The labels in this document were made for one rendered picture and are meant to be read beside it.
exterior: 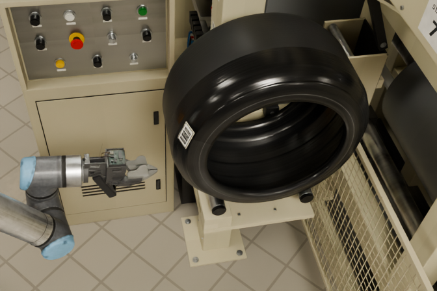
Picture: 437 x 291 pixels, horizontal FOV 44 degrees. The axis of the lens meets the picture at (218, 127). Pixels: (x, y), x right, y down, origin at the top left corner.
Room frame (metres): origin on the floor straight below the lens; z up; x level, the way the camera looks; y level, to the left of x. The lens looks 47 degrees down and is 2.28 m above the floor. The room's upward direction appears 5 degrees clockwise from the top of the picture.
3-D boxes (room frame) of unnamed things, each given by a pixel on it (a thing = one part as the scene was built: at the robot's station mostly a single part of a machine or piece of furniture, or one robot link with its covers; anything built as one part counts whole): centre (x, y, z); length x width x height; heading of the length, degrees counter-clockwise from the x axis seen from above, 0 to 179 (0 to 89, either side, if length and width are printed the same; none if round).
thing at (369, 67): (1.45, -0.42, 1.05); 0.20 x 0.15 x 0.30; 16
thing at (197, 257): (1.38, -0.02, 0.01); 0.27 x 0.27 x 0.02; 16
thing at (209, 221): (1.10, 0.02, 0.83); 0.36 x 0.09 x 0.06; 16
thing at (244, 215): (1.14, -0.11, 0.80); 0.37 x 0.36 x 0.02; 106
